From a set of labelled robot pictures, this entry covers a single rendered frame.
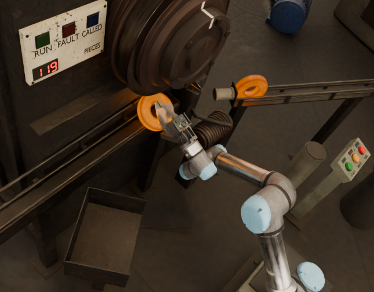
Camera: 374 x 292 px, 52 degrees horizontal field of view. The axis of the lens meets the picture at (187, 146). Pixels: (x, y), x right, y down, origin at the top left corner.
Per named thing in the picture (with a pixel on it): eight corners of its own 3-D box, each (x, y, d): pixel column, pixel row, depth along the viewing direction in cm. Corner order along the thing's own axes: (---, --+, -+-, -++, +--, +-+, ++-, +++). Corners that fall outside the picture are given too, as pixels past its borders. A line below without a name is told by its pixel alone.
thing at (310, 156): (260, 196, 232) (301, 148, 191) (271, 185, 239) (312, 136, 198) (275, 210, 229) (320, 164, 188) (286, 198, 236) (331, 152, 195)
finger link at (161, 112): (161, 97, 148) (175, 116, 149) (155, 102, 153) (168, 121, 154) (155, 100, 146) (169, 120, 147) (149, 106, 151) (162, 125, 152)
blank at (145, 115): (129, 106, 149) (133, 105, 146) (154, 86, 157) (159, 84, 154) (152, 138, 153) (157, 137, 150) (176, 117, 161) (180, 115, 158)
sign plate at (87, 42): (25, 81, 106) (18, 29, 92) (99, 47, 121) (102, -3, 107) (30, 86, 106) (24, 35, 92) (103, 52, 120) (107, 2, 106)
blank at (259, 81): (238, 101, 189) (240, 106, 187) (230, 83, 176) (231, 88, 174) (268, 88, 185) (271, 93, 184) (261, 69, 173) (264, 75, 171)
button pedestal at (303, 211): (277, 214, 228) (332, 158, 179) (297, 191, 241) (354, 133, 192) (297, 233, 224) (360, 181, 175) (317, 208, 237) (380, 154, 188)
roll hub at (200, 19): (151, 93, 127) (168, 24, 104) (205, 61, 142) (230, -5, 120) (164, 104, 125) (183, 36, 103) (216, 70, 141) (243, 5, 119)
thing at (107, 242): (66, 314, 171) (62, 261, 114) (83, 257, 187) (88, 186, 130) (111, 322, 173) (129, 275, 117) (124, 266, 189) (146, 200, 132)
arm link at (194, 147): (196, 150, 158) (183, 161, 153) (190, 141, 157) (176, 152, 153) (205, 145, 151) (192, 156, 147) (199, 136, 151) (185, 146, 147)
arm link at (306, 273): (317, 287, 162) (334, 277, 151) (298, 307, 155) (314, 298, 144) (296, 264, 166) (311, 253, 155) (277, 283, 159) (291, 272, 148)
